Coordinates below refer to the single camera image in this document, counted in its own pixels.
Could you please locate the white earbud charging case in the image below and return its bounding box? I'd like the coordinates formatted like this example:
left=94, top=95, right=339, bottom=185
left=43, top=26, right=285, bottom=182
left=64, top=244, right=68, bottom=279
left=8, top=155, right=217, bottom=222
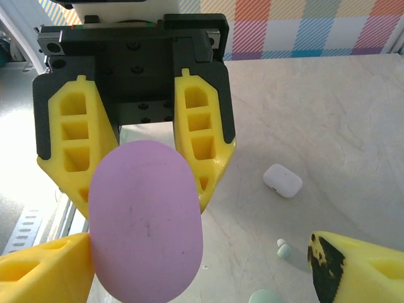
left=262, top=163, right=304, bottom=199

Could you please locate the mint green earbud charging case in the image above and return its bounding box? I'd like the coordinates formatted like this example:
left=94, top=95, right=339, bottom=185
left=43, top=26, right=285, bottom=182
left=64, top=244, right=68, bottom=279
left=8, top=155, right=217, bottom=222
left=248, top=289, right=285, bottom=303

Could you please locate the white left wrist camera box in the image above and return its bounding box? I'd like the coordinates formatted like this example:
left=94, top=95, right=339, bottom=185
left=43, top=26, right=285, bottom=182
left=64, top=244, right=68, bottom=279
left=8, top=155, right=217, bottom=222
left=71, top=0, right=160, bottom=25

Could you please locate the aluminium frame post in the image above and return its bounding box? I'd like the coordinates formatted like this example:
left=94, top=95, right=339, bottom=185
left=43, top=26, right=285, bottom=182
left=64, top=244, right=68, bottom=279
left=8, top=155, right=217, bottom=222
left=383, top=14, right=404, bottom=57

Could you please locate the purple earbud charging case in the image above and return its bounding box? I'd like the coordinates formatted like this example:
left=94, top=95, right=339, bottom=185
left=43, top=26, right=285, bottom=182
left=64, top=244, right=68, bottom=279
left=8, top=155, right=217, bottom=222
left=88, top=140, right=203, bottom=302

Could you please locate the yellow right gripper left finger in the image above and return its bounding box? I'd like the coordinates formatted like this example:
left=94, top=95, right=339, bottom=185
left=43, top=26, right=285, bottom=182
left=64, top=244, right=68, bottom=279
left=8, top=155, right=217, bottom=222
left=0, top=232, right=96, bottom=303

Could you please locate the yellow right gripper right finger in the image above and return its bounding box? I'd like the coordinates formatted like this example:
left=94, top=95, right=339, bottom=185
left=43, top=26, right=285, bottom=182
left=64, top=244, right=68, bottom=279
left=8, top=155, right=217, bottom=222
left=307, top=231, right=404, bottom=303

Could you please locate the perforated metal cable tray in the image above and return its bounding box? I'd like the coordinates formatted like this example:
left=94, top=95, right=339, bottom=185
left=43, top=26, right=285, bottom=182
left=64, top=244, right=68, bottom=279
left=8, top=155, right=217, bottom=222
left=2, top=207, right=43, bottom=255

